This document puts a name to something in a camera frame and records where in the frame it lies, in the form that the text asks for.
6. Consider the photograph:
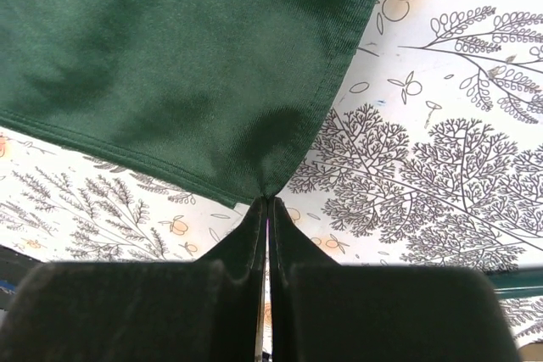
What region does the floral patterned tablecloth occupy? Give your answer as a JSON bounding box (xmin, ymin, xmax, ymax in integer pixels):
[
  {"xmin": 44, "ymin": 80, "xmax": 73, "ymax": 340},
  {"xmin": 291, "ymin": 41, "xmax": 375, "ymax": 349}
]
[{"xmin": 1, "ymin": 0, "xmax": 542, "ymax": 361}]

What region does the gold fork teal handle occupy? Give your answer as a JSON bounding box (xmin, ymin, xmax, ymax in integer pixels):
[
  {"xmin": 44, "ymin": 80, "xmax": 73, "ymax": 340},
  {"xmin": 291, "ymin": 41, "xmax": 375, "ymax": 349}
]
[{"xmin": 485, "ymin": 267, "xmax": 543, "ymax": 299}]

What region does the dark green cloth napkin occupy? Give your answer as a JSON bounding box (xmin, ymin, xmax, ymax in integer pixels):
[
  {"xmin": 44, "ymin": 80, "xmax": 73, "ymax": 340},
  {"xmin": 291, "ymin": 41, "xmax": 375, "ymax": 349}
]
[{"xmin": 1, "ymin": 0, "xmax": 376, "ymax": 206}]

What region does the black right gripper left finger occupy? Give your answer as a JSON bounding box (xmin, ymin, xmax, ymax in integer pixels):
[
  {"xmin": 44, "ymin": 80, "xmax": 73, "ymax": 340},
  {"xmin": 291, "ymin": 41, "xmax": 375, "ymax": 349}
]
[{"xmin": 1, "ymin": 198, "xmax": 267, "ymax": 361}]

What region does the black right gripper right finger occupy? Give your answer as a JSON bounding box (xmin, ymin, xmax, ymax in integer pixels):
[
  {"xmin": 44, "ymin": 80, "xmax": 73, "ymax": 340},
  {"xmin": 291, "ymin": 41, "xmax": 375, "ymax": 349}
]
[{"xmin": 267, "ymin": 198, "xmax": 519, "ymax": 361}]

